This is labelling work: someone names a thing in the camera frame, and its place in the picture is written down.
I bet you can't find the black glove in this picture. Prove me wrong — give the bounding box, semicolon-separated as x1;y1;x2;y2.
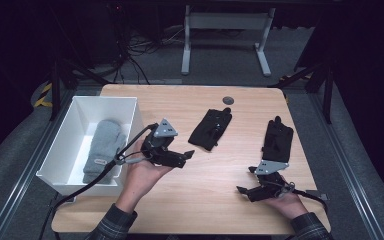
261;115;295;164
187;106;233;152

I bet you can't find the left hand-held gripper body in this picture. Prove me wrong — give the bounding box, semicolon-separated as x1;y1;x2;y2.
140;117;187;169

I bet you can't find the thick black gripper cable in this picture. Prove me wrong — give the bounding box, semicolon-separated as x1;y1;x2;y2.
38;122;160;240

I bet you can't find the white plastic bin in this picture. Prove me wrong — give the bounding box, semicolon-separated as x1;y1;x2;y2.
35;95;145;197

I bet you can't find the grey metal bracket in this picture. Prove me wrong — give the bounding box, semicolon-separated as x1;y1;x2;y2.
305;189;330;202

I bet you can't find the person's right hand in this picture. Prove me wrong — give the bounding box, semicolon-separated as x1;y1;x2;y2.
264;191;310;222

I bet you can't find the bundle of floor cables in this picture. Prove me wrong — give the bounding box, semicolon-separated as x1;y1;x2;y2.
108;2;185;85

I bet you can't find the person's left hand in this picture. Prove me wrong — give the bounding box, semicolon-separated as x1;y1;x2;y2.
114;139;175;215

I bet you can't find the white metal table frame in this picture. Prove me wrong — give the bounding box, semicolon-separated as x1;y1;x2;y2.
180;4;277;78

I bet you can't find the aluminium frame rail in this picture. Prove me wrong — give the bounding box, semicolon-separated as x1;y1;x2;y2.
308;89;384;240
0;89;78;240

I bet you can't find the yellow black striped tape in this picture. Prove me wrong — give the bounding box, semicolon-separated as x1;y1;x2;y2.
33;82;54;109

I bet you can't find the grey plug cable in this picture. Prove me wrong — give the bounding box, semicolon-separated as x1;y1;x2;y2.
115;151;148;167

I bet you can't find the black metal stand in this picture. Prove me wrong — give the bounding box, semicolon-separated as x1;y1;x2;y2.
48;54;112;122
268;54;336;125

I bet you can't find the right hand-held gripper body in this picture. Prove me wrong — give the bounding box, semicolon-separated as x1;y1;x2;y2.
246;159;297;203

